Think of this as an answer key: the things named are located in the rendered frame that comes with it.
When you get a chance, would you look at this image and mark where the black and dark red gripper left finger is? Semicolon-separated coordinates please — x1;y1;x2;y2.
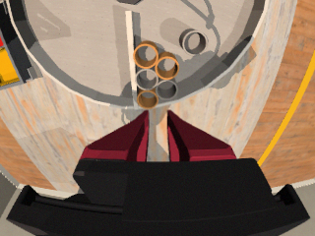
80;110;149;161

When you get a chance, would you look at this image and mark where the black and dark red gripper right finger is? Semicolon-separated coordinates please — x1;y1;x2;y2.
166;110;236;161

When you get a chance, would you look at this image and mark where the bronze bushing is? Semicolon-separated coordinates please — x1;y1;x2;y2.
155;51;179;80
133;40;158;69
137;88;158;109

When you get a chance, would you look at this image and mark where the yellow bin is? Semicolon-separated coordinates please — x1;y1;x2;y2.
0;47;19;86

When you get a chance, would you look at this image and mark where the grey metal bushing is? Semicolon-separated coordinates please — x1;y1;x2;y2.
156;77;178;100
179;29;208;56
135;65;158;90

